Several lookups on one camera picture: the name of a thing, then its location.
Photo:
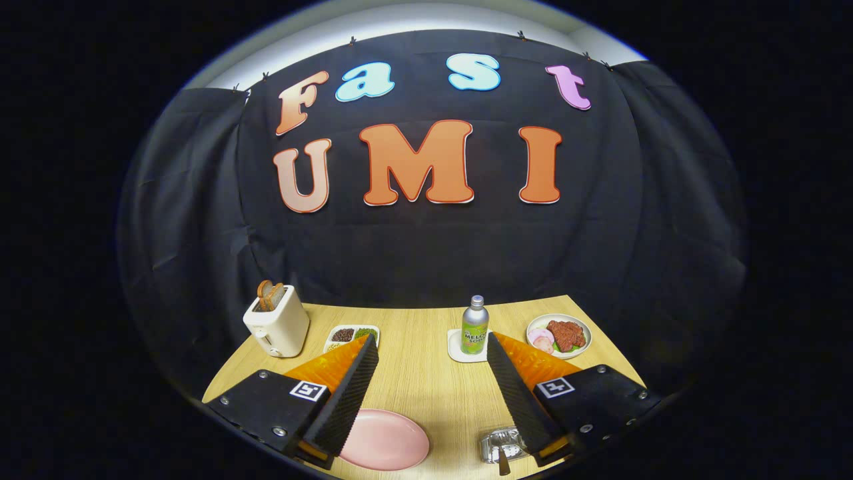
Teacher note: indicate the green soda bottle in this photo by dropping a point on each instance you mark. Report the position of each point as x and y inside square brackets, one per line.
[474, 330]

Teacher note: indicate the pink ham slices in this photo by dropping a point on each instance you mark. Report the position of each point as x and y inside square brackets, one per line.
[540, 338]

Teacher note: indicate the white square coaster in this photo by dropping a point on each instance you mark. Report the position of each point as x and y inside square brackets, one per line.
[455, 350]

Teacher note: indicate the white divided dish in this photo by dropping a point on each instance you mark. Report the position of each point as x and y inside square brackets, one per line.
[330, 345]

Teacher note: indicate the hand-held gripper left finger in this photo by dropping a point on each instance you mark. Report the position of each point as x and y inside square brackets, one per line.
[350, 396]

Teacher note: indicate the white round food plate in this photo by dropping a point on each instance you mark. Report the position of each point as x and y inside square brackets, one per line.
[536, 321]

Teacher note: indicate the pile of dark beans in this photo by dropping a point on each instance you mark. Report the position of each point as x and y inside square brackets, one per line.
[342, 334]

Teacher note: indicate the brown fried meat piece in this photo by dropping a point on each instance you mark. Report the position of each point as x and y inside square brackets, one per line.
[568, 335]

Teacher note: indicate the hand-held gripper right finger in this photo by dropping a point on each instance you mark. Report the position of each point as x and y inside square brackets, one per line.
[516, 393]

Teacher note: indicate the pink plate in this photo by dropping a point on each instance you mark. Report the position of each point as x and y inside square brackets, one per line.
[386, 441]

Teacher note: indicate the white toaster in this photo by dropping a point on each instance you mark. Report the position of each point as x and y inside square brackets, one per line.
[280, 330]

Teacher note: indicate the toasted bread slice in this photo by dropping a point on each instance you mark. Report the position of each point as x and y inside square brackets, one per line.
[264, 294]
[278, 293]

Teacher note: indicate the pile of green beans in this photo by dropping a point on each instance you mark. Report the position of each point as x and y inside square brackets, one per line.
[363, 332]

